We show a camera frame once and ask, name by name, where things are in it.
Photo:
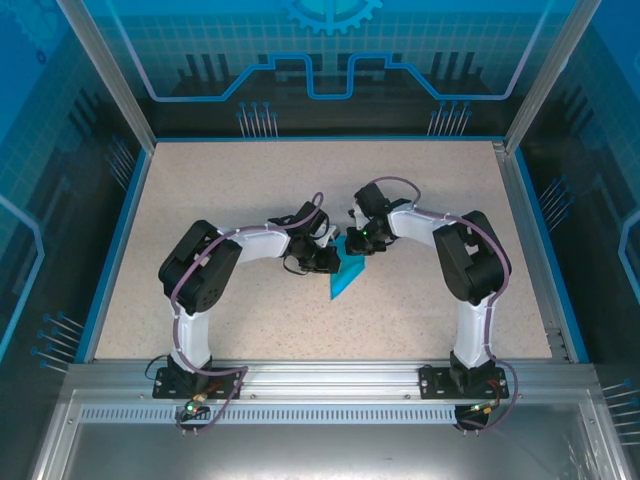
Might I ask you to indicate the blue paper sheet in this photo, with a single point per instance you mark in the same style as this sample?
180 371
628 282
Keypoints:
345 280

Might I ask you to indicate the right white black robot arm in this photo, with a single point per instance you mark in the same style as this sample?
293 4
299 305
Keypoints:
472 335

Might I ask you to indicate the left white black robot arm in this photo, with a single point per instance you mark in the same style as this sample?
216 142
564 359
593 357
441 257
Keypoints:
192 340

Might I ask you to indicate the blue table edge strip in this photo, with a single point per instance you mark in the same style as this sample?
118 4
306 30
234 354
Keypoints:
536 210
119 250

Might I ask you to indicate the grey metal tray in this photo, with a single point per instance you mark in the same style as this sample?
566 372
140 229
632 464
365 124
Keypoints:
320 450

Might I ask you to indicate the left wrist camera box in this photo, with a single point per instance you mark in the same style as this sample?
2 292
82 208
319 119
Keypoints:
334 236

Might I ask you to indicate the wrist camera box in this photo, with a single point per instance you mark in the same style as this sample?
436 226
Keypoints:
357 215
334 236

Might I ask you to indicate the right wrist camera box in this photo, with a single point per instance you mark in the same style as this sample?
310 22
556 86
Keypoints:
357 215

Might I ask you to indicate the aluminium mounting rail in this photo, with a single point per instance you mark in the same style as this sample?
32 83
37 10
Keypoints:
325 377

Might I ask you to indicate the aluminium side rail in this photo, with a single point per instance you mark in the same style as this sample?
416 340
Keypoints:
520 210

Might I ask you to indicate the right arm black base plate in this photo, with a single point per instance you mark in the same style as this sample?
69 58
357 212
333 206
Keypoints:
435 382

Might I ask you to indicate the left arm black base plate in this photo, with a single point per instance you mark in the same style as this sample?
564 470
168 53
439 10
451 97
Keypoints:
220 382

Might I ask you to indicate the aluminium frame post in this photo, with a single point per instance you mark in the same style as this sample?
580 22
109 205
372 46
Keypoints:
550 75
108 75

